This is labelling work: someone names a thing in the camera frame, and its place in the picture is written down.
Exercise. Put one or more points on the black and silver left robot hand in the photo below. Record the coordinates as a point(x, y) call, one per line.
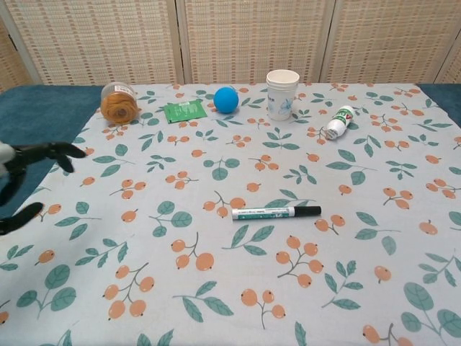
point(43, 153)

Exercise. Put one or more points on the white and green marker pen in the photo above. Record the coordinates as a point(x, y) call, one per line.
point(264, 214)

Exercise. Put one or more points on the black marker cap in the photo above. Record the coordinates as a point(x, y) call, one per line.
point(309, 211)

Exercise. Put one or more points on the clear jar of brown cookies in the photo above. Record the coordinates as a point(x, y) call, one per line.
point(119, 102)

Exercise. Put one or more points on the woven bamboo screen panel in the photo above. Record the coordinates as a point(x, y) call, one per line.
point(108, 39)
point(255, 36)
point(392, 39)
point(452, 68)
point(14, 61)

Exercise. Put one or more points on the green foil packet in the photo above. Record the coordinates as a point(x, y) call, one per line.
point(184, 111)

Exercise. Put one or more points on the blue ball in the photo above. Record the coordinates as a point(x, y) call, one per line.
point(226, 101)

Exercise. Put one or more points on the floral fruit print tablecloth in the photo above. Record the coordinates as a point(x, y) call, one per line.
point(252, 173)

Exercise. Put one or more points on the white paper cup blue flower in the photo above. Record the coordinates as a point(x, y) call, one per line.
point(282, 95)

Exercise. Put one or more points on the small white bottle green label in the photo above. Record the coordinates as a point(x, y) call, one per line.
point(339, 123)

